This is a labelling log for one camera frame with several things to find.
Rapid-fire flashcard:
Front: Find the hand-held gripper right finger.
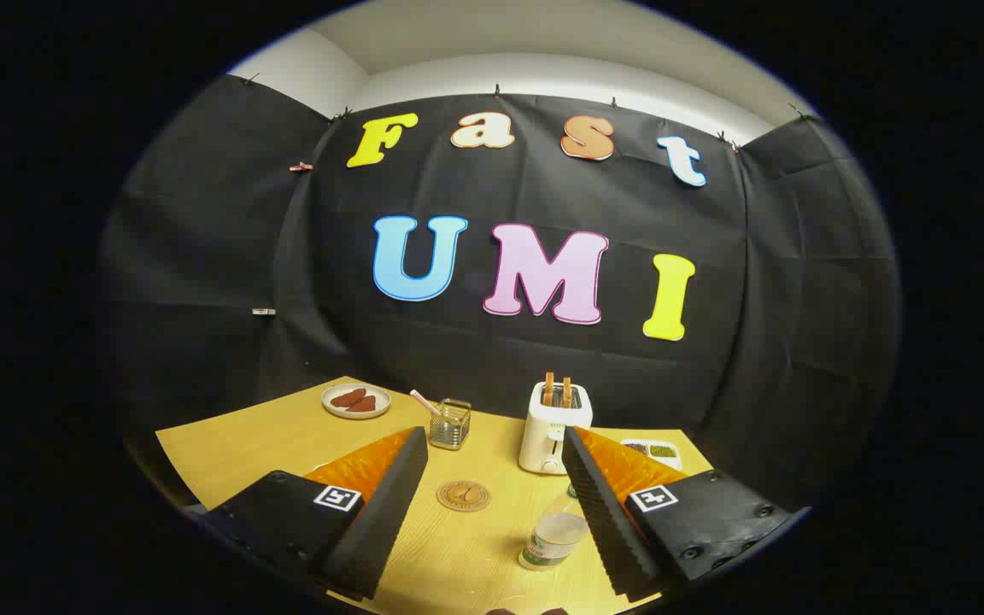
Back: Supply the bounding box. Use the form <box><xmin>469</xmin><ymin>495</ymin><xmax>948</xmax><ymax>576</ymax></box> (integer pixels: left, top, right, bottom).
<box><xmin>562</xmin><ymin>425</ymin><xmax>811</xmax><ymax>603</ymax></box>

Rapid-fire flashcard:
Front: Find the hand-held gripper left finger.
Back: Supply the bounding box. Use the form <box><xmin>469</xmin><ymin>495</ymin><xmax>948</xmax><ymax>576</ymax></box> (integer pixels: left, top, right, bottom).
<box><xmin>198</xmin><ymin>425</ymin><xmax>430</xmax><ymax>600</ymax></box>

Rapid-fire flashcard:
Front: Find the clear plastic juice bottle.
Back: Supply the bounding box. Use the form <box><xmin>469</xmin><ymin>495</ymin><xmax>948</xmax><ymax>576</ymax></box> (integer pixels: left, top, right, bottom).
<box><xmin>518</xmin><ymin>481</ymin><xmax>593</xmax><ymax>573</ymax></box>

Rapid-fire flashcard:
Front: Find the round wooden coaster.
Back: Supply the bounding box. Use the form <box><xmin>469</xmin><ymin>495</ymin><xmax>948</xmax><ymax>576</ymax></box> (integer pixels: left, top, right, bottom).
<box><xmin>436</xmin><ymin>480</ymin><xmax>492</xmax><ymax>513</ymax></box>

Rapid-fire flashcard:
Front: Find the white divided dish with beans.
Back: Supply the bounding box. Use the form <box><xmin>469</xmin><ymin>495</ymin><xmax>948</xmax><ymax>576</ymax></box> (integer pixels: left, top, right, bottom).
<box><xmin>620</xmin><ymin>438</ymin><xmax>682</xmax><ymax>472</ymax></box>

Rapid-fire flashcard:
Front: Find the white toaster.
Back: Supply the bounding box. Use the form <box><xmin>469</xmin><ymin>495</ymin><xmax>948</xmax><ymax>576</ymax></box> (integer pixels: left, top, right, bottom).
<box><xmin>518</xmin><ymin>381</ymin><xmax>594</xmax><ymax>476</ymax></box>

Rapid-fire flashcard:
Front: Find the square glass jar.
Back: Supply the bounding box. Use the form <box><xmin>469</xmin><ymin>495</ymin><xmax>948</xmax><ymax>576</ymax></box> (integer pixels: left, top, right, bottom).
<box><xmin>430</xmin><ymin>398</ymin><xmax>472</xmax><ymax>451</ymax></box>

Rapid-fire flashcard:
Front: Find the small white plate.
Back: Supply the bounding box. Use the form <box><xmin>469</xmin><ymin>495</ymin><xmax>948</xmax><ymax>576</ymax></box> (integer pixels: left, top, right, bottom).
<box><xmin>321</xmin><ymin>383</ymin><xmax>392</xmax><ymax>420</ymax></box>

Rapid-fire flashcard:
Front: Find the wooden table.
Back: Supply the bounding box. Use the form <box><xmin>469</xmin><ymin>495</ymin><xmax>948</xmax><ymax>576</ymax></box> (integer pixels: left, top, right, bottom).
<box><xmin>155</xmin><ymin>376</ymin><xmax>715</xmax><ymax>615</ymax></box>

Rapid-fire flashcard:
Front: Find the black backdrop cloth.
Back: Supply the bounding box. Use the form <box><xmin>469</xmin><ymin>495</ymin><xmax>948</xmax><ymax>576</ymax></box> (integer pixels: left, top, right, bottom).
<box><xmin>99</xmin><ymin>73</ymin><xmax>901</xmax><ymax>513</ymax></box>

